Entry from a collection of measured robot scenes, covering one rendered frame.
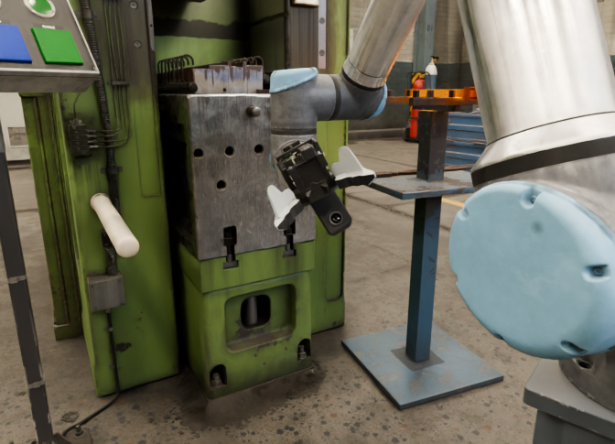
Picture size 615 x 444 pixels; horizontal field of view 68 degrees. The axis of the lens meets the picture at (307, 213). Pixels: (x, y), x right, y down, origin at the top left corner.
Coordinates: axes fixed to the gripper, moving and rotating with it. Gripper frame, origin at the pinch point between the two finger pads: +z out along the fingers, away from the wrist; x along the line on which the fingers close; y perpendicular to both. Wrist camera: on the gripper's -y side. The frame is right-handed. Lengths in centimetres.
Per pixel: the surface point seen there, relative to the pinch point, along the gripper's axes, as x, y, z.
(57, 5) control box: -27, 51, -49
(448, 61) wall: 414, -132, -892
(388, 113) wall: 239, -156, -835
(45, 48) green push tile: -32, 43, -40
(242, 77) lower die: 0, 21, -75
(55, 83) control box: -35, 37, -43
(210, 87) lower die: -9, 23, -71
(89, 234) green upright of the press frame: -59, 4, -72
